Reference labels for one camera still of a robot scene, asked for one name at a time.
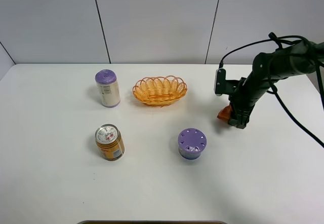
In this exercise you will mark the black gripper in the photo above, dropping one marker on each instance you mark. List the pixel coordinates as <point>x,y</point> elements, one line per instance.
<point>243,95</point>

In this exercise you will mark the orange waffle piece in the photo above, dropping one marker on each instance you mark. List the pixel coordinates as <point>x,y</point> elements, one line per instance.
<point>229,116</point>

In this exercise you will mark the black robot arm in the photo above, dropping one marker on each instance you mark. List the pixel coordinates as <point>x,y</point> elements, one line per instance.
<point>299,58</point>

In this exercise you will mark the orange woven plastic basket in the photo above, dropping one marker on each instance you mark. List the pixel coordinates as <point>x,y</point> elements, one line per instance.
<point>159,91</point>

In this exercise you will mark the purple lidded round container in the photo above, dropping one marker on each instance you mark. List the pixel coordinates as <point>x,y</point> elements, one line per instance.
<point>191,143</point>

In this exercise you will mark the gold beverage can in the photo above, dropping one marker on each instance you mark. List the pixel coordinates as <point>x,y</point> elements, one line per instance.
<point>109,142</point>

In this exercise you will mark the purple roll with white label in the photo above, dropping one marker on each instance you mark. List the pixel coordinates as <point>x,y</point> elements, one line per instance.
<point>108,88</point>

